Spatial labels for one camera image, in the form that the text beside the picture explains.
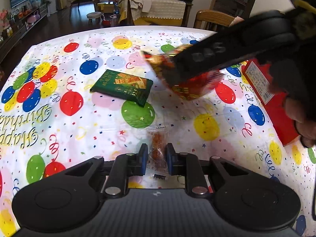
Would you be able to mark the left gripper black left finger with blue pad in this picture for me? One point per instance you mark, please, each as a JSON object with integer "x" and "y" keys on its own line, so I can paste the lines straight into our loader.
{"x": 124, "y": 166}

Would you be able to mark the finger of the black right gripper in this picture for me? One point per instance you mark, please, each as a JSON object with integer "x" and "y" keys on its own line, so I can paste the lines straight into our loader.
{"x": 218, "y": 50}

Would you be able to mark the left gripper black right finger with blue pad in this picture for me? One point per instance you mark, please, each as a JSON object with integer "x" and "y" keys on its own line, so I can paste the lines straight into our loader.
{"x": 187, "y": 165}

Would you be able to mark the clear orange snack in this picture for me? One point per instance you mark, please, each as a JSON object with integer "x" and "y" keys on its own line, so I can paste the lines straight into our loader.
{"x": 158, "y": 136}

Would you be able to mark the red orange snack bag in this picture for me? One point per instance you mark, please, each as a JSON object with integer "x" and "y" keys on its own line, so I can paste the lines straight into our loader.
{"x": 190, "y": 88}

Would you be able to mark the right hand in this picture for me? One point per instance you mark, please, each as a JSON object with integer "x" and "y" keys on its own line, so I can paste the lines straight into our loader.
{"x": 305, "y": 128}

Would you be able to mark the wooden chair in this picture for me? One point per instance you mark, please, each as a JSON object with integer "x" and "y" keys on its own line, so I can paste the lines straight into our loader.
{"x": 212, "y": 20}

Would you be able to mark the red cardboard box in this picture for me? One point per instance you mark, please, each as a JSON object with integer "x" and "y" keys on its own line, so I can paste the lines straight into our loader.
{"x": 259, "y": 79}

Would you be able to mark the green cracker packet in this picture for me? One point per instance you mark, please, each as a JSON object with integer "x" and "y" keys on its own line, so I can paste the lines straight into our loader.
{"x": 124, "y": 86}

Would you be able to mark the sofa with white cover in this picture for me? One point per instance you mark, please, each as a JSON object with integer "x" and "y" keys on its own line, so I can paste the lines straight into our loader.
{"x": 154, "y": 12}

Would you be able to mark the balloon birthday tablecloth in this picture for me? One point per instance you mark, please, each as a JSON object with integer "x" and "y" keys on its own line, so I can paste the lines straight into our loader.
{"x": 51, "y": 121}

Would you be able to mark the small white stool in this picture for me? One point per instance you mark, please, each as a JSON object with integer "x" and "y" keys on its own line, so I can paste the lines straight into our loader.
{"x": 93, "y": 16}

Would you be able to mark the dark tv cabinet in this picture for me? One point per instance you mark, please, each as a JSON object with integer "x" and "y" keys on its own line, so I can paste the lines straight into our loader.
{"x": 21, "y": 28}

